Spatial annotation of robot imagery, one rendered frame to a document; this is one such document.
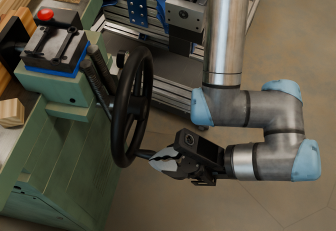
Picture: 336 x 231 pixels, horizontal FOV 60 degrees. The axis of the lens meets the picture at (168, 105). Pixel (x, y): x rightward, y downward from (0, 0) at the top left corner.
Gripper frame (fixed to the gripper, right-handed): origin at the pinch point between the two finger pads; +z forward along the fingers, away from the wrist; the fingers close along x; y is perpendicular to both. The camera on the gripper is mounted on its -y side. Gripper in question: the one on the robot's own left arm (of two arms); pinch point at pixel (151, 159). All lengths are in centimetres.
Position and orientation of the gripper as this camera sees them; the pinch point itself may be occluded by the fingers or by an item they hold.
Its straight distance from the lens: 70.5
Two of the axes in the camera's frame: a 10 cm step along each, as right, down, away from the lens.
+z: -8.5, 1.2, 5.1
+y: 4.9, 5.4, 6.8
